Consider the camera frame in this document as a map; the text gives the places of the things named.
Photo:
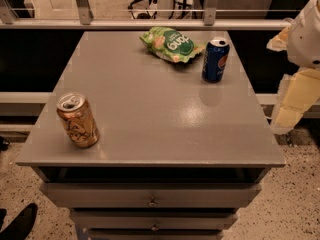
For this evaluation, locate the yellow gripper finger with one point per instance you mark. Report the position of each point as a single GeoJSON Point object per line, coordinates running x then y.
{"type": "Point", "coordinates": [296, 94]}

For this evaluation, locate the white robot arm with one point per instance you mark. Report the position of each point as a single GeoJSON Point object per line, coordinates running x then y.
{"type": "Point", "coordinates": [301, 40]}

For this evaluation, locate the blue pepsi can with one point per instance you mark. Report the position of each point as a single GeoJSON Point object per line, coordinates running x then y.
{"type": "Point", "coordinates": [215, 58]}

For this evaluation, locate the gold lacroix can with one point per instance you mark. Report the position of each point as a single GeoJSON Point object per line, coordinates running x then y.
{"type": "Point", "coordinates": [77, 119]}

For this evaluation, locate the green chip bag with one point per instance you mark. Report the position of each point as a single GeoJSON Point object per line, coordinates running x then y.
{"type": "Point", "coordinates": [170, 44]}

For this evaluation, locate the grey drawer cabinet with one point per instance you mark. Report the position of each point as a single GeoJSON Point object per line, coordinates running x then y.
{"type": "Point", "coordinates": [159, 123]}

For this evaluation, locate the bottom grey drawer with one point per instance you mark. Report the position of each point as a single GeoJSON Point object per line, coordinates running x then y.
{"type": "Point", "coordinates": [105, 234]}

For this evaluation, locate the grey drawer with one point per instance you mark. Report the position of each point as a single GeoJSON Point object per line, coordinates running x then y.
{"type": "Point", "coordinates": [154, 219]}
{"type": "Point", "coordinates": [105, 234]}
{"type": "Point", "coordinates": [153, 195]}

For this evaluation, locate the metal railing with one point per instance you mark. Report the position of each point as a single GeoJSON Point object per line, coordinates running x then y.
{"type": "Point", "coordinates": [15, 14]}

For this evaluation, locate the middle grey drawer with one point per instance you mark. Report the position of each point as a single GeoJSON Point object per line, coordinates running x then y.
{"type": "Point", "coordinates": [154, 219]}

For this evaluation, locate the top grey drawer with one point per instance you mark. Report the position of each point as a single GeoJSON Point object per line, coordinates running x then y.
{"type": "Point", "coordinates": [153, 195]}

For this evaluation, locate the black shoe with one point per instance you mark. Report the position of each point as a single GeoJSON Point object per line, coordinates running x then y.
{"type": "Point", "coordinates": [22, 225]}

